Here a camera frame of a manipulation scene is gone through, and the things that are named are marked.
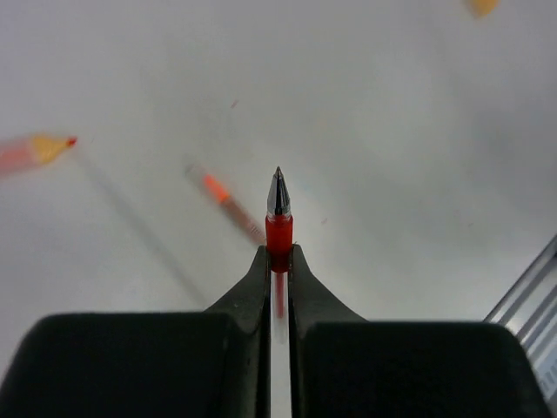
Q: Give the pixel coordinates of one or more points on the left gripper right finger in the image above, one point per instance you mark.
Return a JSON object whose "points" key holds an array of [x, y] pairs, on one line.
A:
{"points": [[343, 365]]}

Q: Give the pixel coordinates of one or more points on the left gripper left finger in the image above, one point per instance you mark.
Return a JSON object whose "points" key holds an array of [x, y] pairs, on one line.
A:
{"points": [[210, 363]]}

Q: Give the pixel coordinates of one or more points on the red grip clear pen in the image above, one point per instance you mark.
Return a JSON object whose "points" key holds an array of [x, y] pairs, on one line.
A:
{"points": [[278, 227]]}

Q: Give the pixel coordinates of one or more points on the orange grip clear pen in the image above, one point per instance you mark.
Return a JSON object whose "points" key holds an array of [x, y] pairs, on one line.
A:
{"points": [[210, 186]]}

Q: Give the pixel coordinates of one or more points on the orange marker pen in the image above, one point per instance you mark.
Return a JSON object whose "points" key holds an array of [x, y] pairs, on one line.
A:
{"points": [[32, 151]]}

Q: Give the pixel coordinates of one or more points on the orange marker cap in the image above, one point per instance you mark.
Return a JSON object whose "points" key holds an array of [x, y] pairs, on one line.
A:
{"points": [[481, 8]]}

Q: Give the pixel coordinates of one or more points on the aluminium mounting rail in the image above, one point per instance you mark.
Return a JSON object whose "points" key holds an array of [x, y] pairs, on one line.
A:
{"points": [[528, 310]]}

